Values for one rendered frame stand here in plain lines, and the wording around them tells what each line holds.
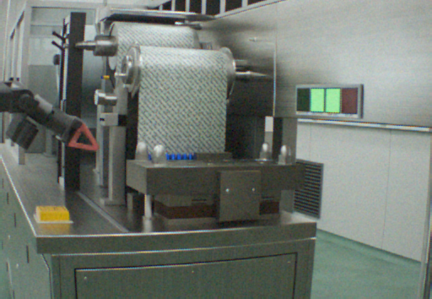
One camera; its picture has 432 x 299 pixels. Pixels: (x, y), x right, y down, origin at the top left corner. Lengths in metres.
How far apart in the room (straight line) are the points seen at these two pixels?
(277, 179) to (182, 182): 0.24
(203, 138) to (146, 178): 0.30
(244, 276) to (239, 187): 0.21
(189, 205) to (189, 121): 0.27
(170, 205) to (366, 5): 0.60
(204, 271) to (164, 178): 0.22
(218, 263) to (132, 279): 0.20
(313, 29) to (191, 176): 0.43
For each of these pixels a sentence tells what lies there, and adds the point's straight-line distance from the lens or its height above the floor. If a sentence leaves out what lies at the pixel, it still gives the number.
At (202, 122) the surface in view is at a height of 1.12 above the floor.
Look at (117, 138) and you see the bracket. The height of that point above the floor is 1.07.
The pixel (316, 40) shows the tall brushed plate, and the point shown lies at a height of 1.32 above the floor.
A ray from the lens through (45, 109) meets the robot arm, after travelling 1.35.
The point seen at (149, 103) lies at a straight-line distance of 1.43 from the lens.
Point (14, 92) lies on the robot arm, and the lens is 1.28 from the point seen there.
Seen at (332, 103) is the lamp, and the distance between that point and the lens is 1.24.
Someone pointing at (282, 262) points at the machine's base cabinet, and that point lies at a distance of 1.35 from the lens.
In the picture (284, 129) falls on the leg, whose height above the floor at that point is 1.10.
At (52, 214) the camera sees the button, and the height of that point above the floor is 0.92.
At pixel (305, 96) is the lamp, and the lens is 1.33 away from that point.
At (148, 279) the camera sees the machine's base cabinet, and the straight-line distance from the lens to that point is 1.22.
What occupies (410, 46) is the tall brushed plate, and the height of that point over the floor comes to 1.29.
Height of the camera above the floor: 1.16
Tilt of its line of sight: 3 degrees down
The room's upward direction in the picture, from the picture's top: 2 degrees clockwise
